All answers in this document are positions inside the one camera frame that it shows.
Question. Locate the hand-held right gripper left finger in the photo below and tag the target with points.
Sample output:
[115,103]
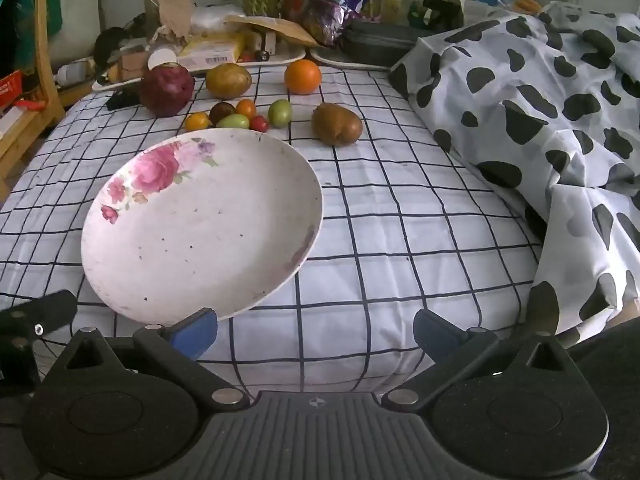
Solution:
[197,334]

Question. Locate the red box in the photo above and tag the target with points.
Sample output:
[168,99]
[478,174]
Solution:
[11,87]

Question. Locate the white floral plate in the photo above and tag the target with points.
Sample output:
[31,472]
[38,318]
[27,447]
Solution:
[200,240]

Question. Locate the wooden chair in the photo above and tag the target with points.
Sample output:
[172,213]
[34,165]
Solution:
[42,60]

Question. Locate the yellow-brown potato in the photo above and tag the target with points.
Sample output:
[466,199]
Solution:
[228,81]

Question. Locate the small white tray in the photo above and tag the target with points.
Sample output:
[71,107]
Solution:
[330,61]

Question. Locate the orange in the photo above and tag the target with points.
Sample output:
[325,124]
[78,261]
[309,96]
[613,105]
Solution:
[302,77]

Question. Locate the orange cherry tomato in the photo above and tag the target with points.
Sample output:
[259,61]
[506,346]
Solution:
[246,107]

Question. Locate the black zip case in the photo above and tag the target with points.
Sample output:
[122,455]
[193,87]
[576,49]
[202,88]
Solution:
[380,40]

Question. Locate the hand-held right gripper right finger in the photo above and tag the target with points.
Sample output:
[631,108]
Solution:
[434,334]

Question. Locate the large green tomato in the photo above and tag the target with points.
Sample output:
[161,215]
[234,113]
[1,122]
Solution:
[279,113]

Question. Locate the yellow cherry tomato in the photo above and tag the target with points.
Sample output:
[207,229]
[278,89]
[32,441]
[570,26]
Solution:
[197,121]

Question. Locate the small green tomato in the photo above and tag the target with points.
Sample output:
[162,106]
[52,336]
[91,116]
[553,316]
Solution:
[234,122]

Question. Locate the white round lid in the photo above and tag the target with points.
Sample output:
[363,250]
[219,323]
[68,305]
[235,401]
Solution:
[162,59]

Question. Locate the yellow box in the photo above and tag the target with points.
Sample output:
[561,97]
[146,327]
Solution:
[212,51]

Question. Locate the flat brown paper bag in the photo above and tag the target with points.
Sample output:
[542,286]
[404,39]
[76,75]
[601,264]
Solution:
[280,27]

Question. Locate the crumpled brown paper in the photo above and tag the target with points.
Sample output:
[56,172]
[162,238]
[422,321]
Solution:
[175,15]

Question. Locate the white plastic bag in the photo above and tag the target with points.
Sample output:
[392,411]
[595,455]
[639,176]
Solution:
[215,17]

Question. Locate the checkered bedsheet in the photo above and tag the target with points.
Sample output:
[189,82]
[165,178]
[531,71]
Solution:
[400,240]

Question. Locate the red cabbage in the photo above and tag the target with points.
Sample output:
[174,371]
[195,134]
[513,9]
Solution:
[167,91]

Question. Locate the dark brown tomato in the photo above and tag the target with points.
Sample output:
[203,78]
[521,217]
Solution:
[221,111]

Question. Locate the dark cloth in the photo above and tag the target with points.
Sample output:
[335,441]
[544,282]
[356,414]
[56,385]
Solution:
[112,42]

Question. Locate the long white tray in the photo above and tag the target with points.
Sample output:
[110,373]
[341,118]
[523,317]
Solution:
[280,56]

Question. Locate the black plant box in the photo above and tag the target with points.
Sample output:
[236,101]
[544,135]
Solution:
[442,12]

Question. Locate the dark brown potato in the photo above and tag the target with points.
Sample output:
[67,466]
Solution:
[337,125]

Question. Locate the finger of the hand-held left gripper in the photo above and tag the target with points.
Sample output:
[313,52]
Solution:
[35,315]

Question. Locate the red cherry tomato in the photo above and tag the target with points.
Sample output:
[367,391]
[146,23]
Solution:
[259,123]

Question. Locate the orange snack packet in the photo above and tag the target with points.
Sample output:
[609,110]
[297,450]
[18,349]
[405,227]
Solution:
[530,4]

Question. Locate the purple snack bag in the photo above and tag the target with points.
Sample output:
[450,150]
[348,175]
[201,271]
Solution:
[335,5]

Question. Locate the cow-print blanket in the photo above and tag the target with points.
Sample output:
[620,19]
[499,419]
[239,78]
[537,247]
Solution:
[540,110]

